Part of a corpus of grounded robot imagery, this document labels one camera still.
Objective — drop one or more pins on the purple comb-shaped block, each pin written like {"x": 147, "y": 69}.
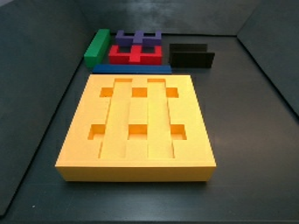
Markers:
{"x": 139, "y": 39}

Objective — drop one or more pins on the black angle bracket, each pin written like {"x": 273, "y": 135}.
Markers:
{"x": 190, "y": 56}

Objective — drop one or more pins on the red comb-shaped block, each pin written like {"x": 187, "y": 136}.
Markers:
{"x": 135, "y": 57}

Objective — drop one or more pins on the blue rectangular block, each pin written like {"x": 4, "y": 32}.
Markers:
{"x": 131, "y": 69}

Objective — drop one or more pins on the yellow slotted board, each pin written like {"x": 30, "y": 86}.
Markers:
{"x": 136, "y": 132}

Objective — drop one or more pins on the green rectangular block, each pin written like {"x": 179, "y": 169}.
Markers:
{"x": 98, "y": 47}

